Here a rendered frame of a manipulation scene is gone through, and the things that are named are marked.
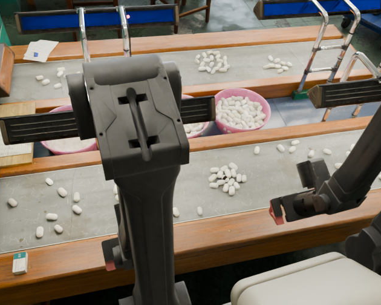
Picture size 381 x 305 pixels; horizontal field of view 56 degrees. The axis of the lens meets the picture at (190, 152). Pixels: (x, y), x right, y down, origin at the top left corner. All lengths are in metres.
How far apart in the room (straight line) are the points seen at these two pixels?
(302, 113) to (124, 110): 1.54
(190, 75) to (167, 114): 1.47
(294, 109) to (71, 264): 1.21
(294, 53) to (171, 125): 1.79
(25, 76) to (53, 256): 0.94
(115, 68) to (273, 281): 0.37
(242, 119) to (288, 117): 0.26
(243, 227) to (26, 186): 0.78
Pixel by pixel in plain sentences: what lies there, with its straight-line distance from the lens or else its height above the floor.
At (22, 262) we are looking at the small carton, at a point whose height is 0.79.
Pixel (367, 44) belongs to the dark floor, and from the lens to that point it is 3.95.
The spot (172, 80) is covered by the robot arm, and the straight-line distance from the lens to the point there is 0.36.
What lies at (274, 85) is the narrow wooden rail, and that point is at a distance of 1.79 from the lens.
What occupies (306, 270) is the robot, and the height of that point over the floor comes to 1.33.
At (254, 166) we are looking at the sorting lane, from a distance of 1.44.
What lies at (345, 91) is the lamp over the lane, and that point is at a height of 1.09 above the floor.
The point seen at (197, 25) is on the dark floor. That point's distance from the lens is 3.64.
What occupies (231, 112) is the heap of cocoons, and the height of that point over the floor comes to 0.74.
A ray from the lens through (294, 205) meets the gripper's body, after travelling 0.94.
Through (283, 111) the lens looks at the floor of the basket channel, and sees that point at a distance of 1.80.
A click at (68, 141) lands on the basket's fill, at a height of 0.73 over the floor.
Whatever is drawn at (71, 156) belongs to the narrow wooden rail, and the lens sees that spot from 1.42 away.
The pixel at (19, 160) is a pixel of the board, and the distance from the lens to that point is 1.45.
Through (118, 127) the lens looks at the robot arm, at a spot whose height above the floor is 1.61.
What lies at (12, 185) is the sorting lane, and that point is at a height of 0.74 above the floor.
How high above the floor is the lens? 1.84
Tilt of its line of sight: 50 degrees down
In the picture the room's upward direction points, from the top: 6 degrees clockwise
